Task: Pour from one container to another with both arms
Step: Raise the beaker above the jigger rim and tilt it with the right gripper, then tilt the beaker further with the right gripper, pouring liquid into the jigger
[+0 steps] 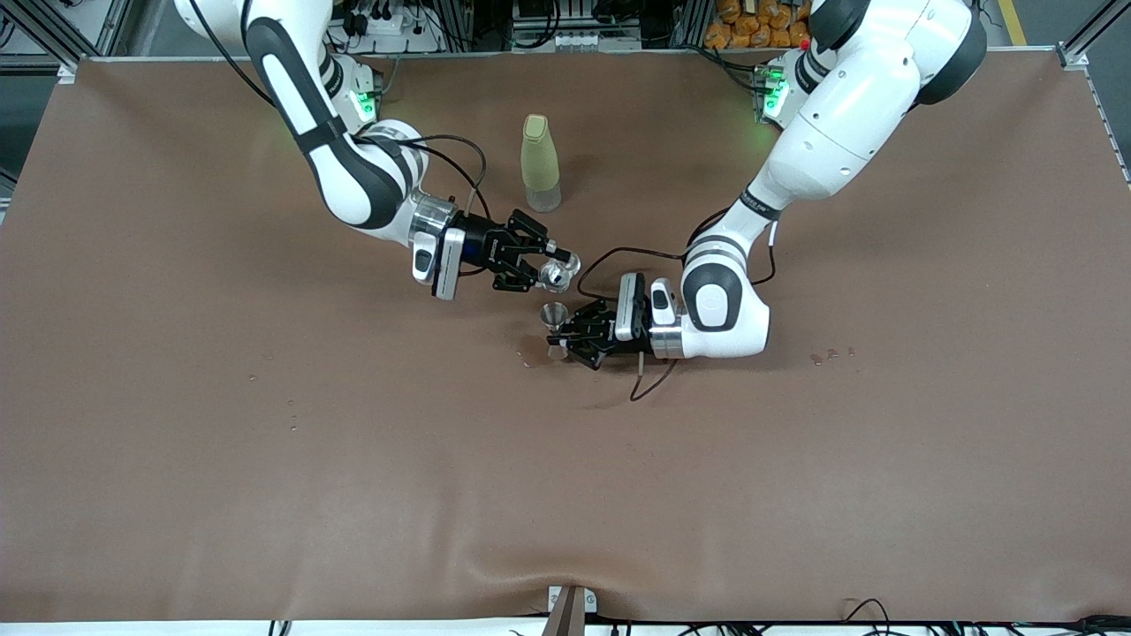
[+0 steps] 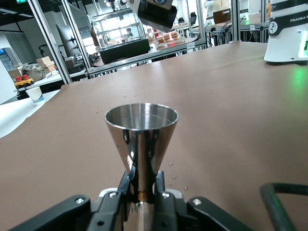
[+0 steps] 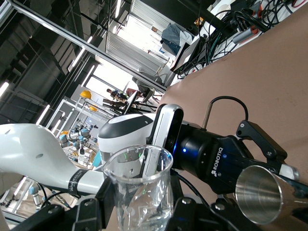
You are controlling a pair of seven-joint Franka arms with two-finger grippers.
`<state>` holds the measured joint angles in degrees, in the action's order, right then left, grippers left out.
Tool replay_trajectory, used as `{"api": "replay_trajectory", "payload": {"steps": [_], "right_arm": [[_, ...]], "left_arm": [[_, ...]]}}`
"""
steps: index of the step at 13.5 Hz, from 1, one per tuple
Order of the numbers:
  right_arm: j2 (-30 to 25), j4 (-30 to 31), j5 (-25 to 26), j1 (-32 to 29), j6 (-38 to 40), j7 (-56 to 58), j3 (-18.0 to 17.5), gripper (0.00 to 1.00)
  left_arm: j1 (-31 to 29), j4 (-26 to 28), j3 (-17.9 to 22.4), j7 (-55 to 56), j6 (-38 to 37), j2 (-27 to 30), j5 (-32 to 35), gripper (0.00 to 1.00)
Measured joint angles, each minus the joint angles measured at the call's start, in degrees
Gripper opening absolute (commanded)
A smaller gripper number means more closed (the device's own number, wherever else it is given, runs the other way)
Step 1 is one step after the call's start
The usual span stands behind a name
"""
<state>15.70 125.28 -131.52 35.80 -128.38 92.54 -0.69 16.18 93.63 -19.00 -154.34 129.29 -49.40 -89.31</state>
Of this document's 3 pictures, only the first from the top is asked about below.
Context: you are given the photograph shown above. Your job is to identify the steel hourglass measuring jigger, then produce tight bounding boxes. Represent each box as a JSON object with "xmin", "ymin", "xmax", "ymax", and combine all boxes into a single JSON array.
[{"xmin": 540, "ymin": 301, "xmax": 572, "ymax": 362}]

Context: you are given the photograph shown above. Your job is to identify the small clear glass cup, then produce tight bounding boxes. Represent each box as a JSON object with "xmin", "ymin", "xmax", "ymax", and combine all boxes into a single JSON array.
[{"xmin": 538, "ymin": 251, "xmax": 583, "ymax": 295}]

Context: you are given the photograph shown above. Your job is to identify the yellow-green bottle with clear base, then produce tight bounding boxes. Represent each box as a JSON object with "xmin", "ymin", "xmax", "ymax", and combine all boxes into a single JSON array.
[{"xmin": 520, "ymin": 113, "xmax": 564, "ymax": 214}]

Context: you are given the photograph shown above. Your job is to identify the brown table cover mat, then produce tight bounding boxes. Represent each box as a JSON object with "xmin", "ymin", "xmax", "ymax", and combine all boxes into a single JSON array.
[{"xmin": 0, "ymin": 49, "xmax": 1131, "ymax": 624}]

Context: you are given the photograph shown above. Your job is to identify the white connector strip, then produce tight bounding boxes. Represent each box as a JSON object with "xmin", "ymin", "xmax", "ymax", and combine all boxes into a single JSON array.
[{"xmin": 512, "ymin": 29, "xmax": 642, "ymax": 53}]

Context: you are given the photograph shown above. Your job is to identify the white power strip with plugs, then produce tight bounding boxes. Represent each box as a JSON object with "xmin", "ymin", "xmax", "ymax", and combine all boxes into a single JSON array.
[{"xmin": 329, "ymin": 4, "xmax": 443, "ymax": 56}]

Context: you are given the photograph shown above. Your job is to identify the orange snack packs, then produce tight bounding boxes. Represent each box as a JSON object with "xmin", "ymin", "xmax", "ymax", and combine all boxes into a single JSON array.
[{"xmin": 704, "ymin": 0, "xmax": 816, "ymax": 50}]

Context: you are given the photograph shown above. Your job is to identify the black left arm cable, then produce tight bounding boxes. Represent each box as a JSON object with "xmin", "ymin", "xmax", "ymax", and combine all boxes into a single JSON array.
[{"xmin": 576, "ymin": 208, "xmax": 779, "ymax": 404}]

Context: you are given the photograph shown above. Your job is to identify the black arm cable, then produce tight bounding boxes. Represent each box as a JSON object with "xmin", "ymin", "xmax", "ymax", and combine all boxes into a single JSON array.
[
  {"xmin": 576, "ymin": 208, "xmax": 779, "ymax": 404},
  {"xmin": 184, "ymin": 0, "xmax": 490, "ymax": 280}
]

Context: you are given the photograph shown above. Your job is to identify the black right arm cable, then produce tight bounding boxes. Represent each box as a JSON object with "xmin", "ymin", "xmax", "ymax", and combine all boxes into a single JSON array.
[{"xmin": 184, "ymin": 0, "xmax": 490, "ymax": 280}]

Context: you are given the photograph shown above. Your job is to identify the metal table edge bracket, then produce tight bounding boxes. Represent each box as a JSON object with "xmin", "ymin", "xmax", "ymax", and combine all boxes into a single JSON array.
[{"xmin": 546, "ymin": 584, "xmax": 599, "ymax": 636}]

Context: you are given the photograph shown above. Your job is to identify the thin black cable loop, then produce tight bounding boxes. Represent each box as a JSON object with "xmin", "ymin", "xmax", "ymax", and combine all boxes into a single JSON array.
[{"xmin": 842, "ymin": 598, "xmax": 895, "ymax": 636}]

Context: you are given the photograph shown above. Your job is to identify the aluminium frame post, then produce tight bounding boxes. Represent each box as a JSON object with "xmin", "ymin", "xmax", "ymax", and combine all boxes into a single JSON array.
[
  {"xmin": 0, "ymin": 0, "xmax": 133, "ymax": 79},
  {"xmin": 1057, "ymin": 0, "xmax": 1131, "ymax": 186}
]

